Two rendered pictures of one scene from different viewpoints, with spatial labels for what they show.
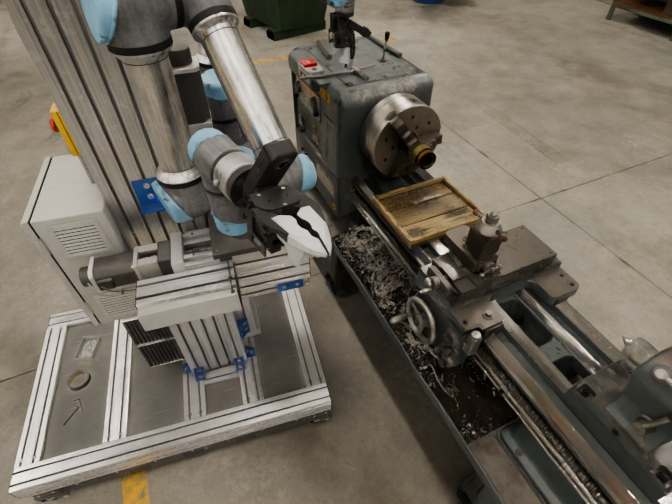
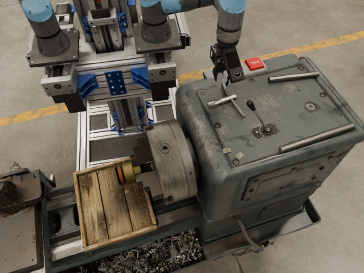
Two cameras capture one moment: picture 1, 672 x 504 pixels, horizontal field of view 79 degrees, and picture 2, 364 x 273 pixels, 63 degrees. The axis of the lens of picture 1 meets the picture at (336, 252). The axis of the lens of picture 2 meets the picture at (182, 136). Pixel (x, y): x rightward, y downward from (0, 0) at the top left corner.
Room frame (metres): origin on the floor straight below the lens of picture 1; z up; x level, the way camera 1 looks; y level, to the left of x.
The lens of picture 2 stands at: (1.66, -0.83, 2.10)
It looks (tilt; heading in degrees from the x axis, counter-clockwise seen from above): 56 degrees down; 98
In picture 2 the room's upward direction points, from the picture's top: 1 degrees counter-clockwise
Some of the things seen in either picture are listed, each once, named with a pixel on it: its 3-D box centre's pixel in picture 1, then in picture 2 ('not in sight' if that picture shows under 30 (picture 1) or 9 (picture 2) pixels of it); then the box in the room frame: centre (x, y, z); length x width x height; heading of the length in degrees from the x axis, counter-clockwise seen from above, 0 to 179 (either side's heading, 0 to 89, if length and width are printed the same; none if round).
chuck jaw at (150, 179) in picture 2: (430, 140); (153, 187); (1.49, -0.39, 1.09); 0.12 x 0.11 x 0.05; 115
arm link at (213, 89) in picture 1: (220, 93); (154, 2); (1.38, 0.40, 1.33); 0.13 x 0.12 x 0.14; 23
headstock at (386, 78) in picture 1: (354, 102); (257, 134); (1.87, -0.09, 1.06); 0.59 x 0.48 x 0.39; 25
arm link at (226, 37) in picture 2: (344, 5); (227, 31); (1.70, -0.03, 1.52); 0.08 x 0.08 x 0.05
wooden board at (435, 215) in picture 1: (428, 209); (113, 200); (1.29, -0.38, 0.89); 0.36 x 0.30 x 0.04; 115
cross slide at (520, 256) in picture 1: (490, 262); (14, 218); (0.94, -0.52, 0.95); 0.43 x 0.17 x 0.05; 115
